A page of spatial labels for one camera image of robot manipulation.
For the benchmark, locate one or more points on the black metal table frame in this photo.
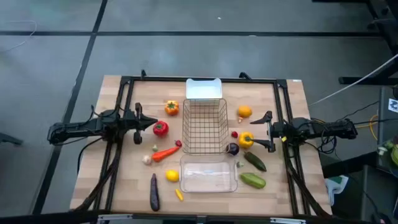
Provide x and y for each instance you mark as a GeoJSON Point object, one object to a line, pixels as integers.
{"type": "Point", "coordinates": [199, 79]}

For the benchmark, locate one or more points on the white and green bag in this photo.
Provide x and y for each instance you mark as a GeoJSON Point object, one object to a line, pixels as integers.
{"type": "Point", "coordinates": [335, 186]}

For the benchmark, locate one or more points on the orange fruit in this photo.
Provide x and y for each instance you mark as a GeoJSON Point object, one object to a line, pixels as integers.
{"type": "Point", "coordinates": [245, 111]}

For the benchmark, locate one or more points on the light green cucumber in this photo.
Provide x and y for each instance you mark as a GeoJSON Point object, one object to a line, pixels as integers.
{"type": "Point", "coordinates": [252, 180]}

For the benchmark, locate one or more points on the white plastic bin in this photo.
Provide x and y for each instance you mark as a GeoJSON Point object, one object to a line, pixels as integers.
{"type": "Point", "coordinates": [203, 88]}

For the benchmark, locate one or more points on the purple eggplant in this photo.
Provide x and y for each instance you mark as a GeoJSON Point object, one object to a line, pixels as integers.
{"type": "Point", "coordinates": [154, 193]}

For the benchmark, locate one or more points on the orange bell pepper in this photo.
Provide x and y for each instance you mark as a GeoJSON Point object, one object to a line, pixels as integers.
{"type": "Point", "coordinates": [172, 108]}

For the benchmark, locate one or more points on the green produce pile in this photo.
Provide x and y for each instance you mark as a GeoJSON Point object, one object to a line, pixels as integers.
{"type": "Point", "coordinates": [393, 152]}

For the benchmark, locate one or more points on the dark green cucumber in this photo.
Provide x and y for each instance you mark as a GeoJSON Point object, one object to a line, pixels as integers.
{"type": "Point", "coordinates": [255, 161]}

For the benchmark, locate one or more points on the white garlic bulb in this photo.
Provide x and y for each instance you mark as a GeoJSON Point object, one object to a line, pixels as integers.
{"type": "Point", "coordinates": [146, 160]}

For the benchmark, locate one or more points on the red bell pepper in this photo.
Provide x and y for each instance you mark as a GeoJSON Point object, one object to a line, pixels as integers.
{"type": "Point", "coordinates": [160, 129]}

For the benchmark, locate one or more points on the yellow bell pepper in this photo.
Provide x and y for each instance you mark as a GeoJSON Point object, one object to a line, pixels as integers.
{"type": "Point", "coordinates": [245, 140]}

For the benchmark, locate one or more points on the clear plastic bin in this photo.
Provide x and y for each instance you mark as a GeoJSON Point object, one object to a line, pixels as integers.
{"type": "Point", "coordinates": [208, 174]}

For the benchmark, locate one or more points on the white label blue print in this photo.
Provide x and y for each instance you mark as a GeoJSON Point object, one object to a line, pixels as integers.
{"type": "Point", "coordinates": [393, 105]}

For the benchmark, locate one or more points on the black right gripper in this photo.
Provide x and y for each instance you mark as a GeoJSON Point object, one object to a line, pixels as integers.
{"type": "Point", "coordinates": [281, 130]}

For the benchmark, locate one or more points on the black metal stand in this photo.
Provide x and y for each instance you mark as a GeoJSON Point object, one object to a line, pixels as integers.
{"type": "Point", "coordinates": [382, 31]}

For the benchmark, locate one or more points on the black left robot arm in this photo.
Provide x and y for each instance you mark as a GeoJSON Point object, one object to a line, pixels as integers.
{"type": "Point", "coordinates": [77, 129]}

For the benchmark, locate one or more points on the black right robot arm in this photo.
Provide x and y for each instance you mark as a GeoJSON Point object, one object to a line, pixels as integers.
{"type": "Point", "coordinates": [326, 129]}

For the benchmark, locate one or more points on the small red-capped mushroom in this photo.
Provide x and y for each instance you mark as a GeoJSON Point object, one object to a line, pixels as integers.
{"type": "Point", "coordinates": [240, 119]}

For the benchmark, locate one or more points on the black stand foot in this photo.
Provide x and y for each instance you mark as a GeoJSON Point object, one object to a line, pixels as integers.
{"type": "Point", "coordinates": [11, 140]}

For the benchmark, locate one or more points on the orange carrot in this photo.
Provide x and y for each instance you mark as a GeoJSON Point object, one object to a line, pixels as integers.
{"type": "Point", "coordinates": [164, 154]}

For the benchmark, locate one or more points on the grey cabinet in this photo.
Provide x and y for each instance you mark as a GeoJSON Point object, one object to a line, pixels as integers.
{"type": "Point", "coordinates": [387, 124]}

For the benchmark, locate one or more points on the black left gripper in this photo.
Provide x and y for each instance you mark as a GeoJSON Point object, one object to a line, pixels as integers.
{"type": "Point", "coordinates": [136, 123]}

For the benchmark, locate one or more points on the grey metal bracket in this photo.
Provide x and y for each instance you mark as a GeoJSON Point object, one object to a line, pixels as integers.
{"type": "Point", "coordinates": [115, 217]}
{"type": "Point", "coordinates": [287, 220]}

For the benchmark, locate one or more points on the small red toy vegetable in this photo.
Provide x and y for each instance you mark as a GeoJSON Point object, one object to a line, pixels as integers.
{"type": "Point", "coordinates": [234, 134]}
{"type": "Point", "coordinates": [178, 143]}

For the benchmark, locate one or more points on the yellow lemon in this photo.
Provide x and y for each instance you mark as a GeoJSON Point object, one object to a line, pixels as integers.
{"type": "Point", "coordinates": [172, 175]}

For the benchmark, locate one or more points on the black clamp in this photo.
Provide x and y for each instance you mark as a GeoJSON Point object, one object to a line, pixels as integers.
{"type": "Point", "coordinates": [143, 74]}
{"type": "Point", "coordinates": [245, 75]}

